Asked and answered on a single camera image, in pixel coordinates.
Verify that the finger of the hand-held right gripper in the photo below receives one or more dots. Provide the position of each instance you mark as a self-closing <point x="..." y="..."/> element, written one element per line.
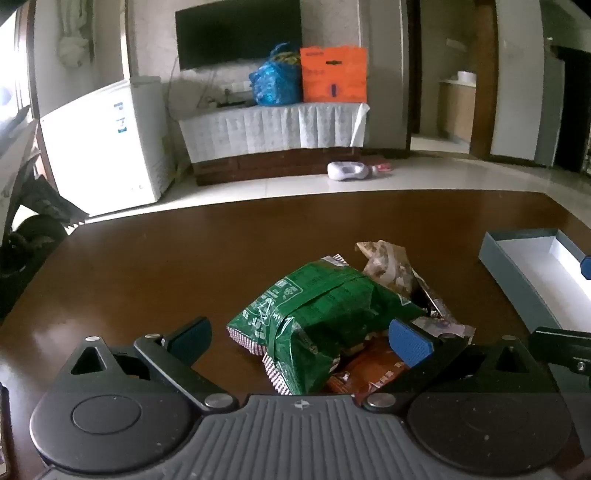
<point x="563" y="346"/>
<point x="587" y="267"/>

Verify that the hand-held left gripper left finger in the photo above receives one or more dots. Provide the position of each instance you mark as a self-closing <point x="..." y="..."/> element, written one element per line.
<point x="191" y="339"/>

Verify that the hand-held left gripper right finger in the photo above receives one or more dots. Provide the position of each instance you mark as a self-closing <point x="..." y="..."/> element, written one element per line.
<point x="408" y="341"/>

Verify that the orange snack packet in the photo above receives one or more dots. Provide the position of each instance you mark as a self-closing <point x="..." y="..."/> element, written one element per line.
<point x="369" y="369"/>

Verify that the grey cardboard box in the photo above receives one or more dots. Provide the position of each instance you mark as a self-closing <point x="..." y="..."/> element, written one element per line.
<point x="512" y="286"/>

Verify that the green snack bag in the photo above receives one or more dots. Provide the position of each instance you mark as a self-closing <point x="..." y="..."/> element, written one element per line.
<point x="323" y="314"/>

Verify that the brown clear snack packet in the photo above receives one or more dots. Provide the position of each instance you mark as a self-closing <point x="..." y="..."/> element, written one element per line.
<point x="388" y="263"/>

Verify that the red packet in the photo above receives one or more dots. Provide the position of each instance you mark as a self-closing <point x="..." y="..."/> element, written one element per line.
<point x="382" y="168"/>

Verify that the purple plastic bottle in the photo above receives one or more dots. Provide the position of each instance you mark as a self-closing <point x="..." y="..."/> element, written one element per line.
<point x="346" y="170"/>

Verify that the dark wooden television cabinet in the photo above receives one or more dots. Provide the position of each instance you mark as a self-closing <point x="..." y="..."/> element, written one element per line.
<point x="277" y="164"/>

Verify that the dark wheeled vehicle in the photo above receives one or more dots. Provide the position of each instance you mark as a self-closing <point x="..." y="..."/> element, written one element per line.
<point x="37" y="207"/>

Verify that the wooden kitchen cabinet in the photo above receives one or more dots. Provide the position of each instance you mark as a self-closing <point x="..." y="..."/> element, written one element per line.
<point x="455" y="110"/>

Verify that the white chest freezer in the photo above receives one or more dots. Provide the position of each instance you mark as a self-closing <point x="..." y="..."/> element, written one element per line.
<point x="101" y="147"/>

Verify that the white paper roll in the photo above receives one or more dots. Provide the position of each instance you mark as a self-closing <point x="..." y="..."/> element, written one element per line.
<point x="465" y="76"/>

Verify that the blue woven bag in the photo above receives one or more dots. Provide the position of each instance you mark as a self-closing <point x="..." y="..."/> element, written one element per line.
<point x="274" y="83"/>

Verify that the orange cardboard box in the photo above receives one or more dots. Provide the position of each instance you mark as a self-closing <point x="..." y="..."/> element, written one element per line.
<point x="334" y="74"/>

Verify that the white hanging cloth bundle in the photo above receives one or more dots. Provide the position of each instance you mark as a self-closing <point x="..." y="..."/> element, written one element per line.
<point x="74" y="46"/>

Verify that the black wall television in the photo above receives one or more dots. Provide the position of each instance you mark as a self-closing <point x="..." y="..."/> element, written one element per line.
<point x="235" y="32"/>

